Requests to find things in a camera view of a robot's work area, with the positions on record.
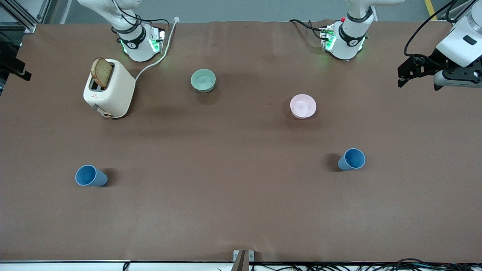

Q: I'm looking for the blue ribbed plastic cup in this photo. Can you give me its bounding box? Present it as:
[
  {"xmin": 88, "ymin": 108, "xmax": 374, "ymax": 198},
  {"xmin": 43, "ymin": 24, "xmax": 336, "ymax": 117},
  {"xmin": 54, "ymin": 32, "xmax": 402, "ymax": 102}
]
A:
[
  {"xmin": 338, "ymin": 148, "xmax": 366, "ymax": 172},
  {"xmin": 75, "ymin": 165, "xmax": 108, "ymax": 187}
]

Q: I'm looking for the green-lit circuit board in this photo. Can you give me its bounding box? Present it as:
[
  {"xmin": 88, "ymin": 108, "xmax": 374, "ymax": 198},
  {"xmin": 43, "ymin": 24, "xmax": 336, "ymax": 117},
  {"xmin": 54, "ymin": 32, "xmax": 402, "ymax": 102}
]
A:
[
  {"xmin": 149, "ymin": 27, "xmax": 165, "ymax": 53},
  {"xmin": 320, "ymin": 25, "xmax": 336, "ymax": 52}
]

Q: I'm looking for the pink bowl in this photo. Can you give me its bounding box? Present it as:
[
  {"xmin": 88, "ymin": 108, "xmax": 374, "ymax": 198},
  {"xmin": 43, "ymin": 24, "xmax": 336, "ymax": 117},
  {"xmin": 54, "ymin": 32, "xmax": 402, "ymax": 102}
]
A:
[{"xmin": 290, "ymin": 94, "xmax": 317, "ymax": 119}]

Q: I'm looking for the brown table mat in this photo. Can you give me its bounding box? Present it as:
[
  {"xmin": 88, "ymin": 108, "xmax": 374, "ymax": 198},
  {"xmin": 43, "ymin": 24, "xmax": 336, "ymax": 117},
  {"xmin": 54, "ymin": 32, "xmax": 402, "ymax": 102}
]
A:
[{"xmin": 0, "ymin": 21, "xmax": 482, "ymax": 263}]

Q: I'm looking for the green bowl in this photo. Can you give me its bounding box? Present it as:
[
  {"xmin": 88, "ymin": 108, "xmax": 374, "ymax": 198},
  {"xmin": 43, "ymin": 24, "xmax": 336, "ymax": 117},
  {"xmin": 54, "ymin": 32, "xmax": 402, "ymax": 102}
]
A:
[{"xmin": 191, "ymin": 69, "xmax": 217, "ymax": 93}]

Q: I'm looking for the cream white toaster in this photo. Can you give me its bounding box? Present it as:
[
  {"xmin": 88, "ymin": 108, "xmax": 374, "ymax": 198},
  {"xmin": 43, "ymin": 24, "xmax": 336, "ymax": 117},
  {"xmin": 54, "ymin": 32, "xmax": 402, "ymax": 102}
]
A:
[{"xmin": 83, "ymin": 58, "xmax": 136, "ymax": 119}]

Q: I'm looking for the brown bread slice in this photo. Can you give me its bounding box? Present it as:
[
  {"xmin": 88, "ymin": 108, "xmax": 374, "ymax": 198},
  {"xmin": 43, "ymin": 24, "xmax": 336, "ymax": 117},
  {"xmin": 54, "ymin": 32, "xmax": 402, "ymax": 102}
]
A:
[{"xmin": 91, "ymin": 57, "xmax": 113, "ymax": 90}]

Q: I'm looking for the black equipment block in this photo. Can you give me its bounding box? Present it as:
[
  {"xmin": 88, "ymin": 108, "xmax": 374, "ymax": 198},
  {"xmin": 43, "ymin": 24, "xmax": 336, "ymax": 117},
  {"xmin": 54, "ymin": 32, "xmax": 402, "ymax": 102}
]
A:
[{"xmin": 0, "ymin": 32, "xmax": 32, "ymax": 81}]

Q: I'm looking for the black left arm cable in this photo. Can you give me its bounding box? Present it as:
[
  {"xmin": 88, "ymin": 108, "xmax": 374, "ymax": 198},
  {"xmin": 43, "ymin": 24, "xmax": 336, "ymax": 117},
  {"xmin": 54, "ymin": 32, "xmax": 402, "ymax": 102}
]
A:
[{"xmin": 404, "ymin": 0, "xmax": 476, "ymax": 57}]

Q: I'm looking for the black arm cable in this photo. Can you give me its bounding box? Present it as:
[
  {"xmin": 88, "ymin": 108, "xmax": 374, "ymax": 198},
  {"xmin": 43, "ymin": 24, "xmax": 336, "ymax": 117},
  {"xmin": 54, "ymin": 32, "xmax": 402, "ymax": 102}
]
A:
[
  {"xmin": 404, "ymin": 0, "xmax": 476, "ymax": 57},
  {"xmin": 110, "ymin": 0, "xmax": 171, "ymax": 35}
]

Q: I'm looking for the black base cable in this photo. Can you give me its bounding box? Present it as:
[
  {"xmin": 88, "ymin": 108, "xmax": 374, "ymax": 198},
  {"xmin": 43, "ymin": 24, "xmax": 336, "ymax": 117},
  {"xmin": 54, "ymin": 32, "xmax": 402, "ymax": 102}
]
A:
[{"xmin": 289, "ymin": 19, "xmax": 325, "ymax": 40}]

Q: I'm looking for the white toaster power cable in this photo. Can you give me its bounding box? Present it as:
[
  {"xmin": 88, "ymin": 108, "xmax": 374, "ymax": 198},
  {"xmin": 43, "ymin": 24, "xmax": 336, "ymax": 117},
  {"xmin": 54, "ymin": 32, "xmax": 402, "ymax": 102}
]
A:
[{"xmin": 134, "ymin": 17, "xmax": 180, "ymax": 81}]

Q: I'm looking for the small metal bracket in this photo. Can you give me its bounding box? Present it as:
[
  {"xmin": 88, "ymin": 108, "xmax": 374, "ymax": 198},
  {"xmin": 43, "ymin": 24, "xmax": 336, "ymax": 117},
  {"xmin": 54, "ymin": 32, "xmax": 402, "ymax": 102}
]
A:
[{"xmin": 233, "ymin": 250, "xmax": 255, "ymax": 262}]

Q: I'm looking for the brown camera mount post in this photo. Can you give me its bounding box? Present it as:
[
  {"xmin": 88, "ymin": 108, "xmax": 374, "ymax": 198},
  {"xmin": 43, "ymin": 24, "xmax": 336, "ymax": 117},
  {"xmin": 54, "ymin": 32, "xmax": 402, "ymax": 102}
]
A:
[{"xmin": 232, "ymin": 251, "xmax": 250, "ymax": 271}]

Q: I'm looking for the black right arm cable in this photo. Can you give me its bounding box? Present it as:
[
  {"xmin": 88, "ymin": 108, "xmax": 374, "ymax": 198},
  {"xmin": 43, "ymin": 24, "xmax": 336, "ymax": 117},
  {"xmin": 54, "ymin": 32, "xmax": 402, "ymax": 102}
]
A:
[{"xmin": 110, "ymin": 0, "xmax": 171, "ymax": 35}]

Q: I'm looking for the aluminium frame profile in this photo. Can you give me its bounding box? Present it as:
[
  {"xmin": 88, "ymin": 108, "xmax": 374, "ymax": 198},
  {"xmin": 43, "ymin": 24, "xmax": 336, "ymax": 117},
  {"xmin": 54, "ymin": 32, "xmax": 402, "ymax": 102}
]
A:
[{"xmin": 0, "ymin": 0, "xmax": 51, "ymax": 34}]

